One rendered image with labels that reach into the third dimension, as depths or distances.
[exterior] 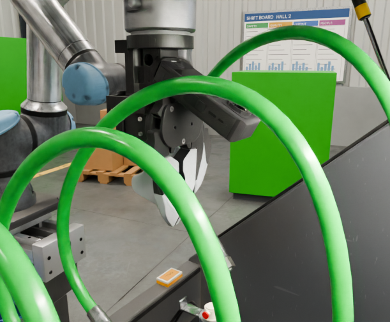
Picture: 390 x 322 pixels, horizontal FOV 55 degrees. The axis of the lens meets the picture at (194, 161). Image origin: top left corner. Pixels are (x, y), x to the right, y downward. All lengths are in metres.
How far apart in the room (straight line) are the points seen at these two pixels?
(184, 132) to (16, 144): 0.65
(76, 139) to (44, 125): 0.79
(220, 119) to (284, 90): 3.31
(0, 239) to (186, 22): 0.27
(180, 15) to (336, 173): 0.40
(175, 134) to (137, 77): 0.08
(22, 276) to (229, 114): 0.23
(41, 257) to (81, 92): 0.41
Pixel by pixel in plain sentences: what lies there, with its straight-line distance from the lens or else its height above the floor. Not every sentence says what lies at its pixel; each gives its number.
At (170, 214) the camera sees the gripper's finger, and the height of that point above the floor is 1.22.
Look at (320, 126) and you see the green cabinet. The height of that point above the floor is 0.81.
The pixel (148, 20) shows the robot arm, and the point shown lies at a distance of 0.39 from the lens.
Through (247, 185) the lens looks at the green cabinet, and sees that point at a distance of 3.88.
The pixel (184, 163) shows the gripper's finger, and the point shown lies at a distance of 0.43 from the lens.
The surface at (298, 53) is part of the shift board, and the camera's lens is 6.87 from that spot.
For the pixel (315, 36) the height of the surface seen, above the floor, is 1.41.
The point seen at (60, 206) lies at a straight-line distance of 0.45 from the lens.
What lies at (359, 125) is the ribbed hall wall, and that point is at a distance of 6.88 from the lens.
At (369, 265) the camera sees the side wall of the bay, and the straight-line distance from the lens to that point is 0.72.
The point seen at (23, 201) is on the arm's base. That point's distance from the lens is 1.02.
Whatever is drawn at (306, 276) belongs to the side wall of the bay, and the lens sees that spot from 0.77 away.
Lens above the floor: 1.39
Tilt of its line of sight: 15 degrees down
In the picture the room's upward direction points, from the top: straight up
